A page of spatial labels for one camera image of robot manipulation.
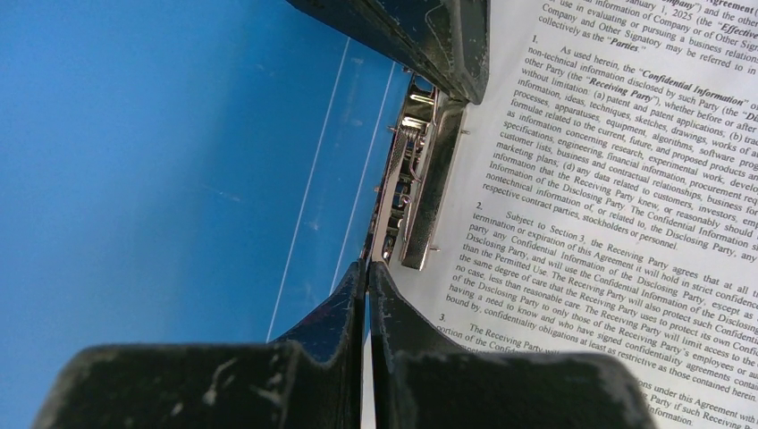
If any metal folder clip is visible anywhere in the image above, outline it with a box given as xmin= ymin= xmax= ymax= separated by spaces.
xmin=361 ymin=73 xmax=467 ymax=270

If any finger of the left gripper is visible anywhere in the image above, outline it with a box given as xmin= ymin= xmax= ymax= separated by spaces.
xmin=290 ymin=0 xmax=490 ymax=105

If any printed paper sheet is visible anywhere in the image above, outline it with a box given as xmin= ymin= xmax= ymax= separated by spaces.
xmin=391 ymin=1 xmax=757 ymax=428

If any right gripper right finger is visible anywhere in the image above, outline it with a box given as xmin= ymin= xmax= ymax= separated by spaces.
xmin=367 ymin=262 xmax=655 ymax=428

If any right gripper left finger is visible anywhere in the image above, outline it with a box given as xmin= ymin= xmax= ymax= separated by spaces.
xmin=33 ymin=261 xmax=366 ymax=428

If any blue file folder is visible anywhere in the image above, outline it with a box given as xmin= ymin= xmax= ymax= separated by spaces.
xmin=1 ymin=1 xmax=409 ymax=428

